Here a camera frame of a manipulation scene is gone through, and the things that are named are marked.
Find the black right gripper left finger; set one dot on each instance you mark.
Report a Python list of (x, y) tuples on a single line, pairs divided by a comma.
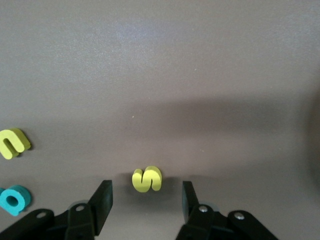
[(100, 207)]

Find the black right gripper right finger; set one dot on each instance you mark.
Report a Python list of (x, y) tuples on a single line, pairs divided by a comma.
[(191, 207)]

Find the yellow foam letter s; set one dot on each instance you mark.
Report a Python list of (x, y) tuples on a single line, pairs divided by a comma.
[(146, 179)]

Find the teal foam letter b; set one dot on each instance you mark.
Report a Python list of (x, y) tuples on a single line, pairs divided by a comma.
[(20, 200)]

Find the yellow foam letter u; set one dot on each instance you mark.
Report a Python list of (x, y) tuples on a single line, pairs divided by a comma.
[(15, 133)]

